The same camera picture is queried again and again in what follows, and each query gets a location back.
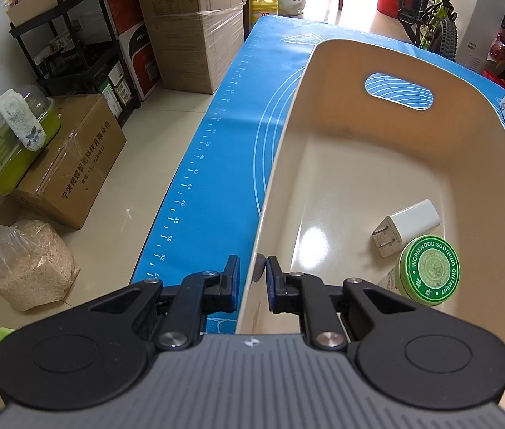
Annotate beige plastic storage bin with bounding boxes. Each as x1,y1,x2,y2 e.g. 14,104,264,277
253,40,505,409

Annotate green lid ointment jar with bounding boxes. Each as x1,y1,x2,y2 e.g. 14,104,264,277
378,235,461,307

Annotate clear bag of grain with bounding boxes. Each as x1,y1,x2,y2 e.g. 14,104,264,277
0,220,80,312

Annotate white usb charger plug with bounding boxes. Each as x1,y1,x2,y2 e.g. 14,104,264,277
371,199,441,258

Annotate brown printed cardboard box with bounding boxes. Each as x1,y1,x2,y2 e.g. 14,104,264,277
12,94,126,230

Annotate blue silicone measuring mat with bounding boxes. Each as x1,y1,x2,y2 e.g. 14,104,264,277
129,14,505,421

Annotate green plastic lidded container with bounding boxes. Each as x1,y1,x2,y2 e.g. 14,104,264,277
0,85,60,197

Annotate white rolled towel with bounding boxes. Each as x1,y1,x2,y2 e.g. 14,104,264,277
0,89,46,151

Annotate red white appliance box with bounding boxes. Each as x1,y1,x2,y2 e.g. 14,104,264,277
106,0,160,102

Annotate black metal shelf cart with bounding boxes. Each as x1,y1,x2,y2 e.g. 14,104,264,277
10,0,141,125

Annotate green black bicycle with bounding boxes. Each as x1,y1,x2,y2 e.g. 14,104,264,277
398,0,458,61

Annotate white refrigerator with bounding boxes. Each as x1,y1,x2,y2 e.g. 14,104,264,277
451,0,505,74

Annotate large wrapped cardboard box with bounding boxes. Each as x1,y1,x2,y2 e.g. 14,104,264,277
139,0,244,94

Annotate yellow detergent jug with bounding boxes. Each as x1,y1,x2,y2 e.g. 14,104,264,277
251,0,278,25

